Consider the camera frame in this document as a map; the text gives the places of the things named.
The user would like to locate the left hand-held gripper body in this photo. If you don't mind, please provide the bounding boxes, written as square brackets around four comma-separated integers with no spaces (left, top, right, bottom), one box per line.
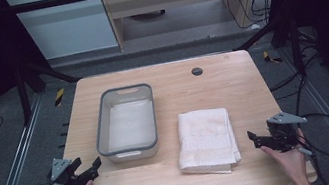
[44,154,85,185]

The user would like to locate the grey table cable grommet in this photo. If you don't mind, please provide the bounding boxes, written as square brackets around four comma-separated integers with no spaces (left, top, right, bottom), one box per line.
[190,66,204,78]

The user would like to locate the black floor cables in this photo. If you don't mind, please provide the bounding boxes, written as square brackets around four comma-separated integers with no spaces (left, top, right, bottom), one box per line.
[259,23,329,123]

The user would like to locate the white basin with grey rim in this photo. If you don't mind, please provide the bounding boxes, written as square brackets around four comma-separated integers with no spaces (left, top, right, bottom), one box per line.
[86,81,164,167]

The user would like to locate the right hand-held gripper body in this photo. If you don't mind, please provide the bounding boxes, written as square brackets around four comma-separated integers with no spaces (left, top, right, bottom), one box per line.
[265,107,313,156]

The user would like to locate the person's right hand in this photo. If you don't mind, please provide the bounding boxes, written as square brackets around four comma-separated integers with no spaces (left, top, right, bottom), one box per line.
[258,127,314,185]

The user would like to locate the yellow black striped tape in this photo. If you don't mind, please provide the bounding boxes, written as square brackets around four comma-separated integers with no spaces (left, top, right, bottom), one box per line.
[261,48,284,67]
[52,87,68,108]

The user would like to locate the folded white towel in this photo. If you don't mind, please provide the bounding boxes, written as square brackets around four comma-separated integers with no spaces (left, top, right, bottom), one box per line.
[170,103,244,182]

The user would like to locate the white cabinet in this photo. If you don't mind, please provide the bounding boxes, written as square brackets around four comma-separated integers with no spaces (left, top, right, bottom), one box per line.
[5,0,121,66]

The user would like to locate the black metal stand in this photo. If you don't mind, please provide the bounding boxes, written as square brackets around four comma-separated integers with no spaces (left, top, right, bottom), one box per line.
[227,12,309,88]
[10,49,89,128]

